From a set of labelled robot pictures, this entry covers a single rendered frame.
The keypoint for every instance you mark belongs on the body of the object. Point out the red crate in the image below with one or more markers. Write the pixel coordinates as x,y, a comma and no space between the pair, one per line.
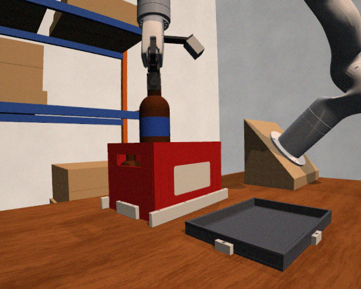
170,173

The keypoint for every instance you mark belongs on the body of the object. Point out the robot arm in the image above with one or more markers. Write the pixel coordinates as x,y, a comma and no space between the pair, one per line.
341,22

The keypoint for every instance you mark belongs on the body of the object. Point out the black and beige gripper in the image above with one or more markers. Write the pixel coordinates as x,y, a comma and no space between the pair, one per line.
152,38

